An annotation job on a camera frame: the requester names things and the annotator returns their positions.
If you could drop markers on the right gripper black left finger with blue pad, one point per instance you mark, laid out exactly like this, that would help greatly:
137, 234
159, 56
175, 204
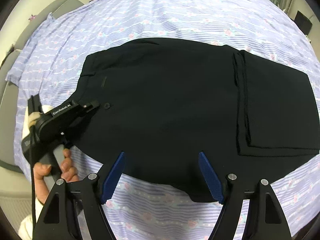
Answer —
110, 177

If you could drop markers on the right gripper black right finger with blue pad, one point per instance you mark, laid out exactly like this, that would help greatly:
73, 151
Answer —
211, 178

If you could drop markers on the black pants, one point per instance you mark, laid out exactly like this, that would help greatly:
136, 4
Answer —
164, 101

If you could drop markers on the lavender floral bed sheet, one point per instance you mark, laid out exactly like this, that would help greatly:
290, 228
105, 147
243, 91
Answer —
51, 61

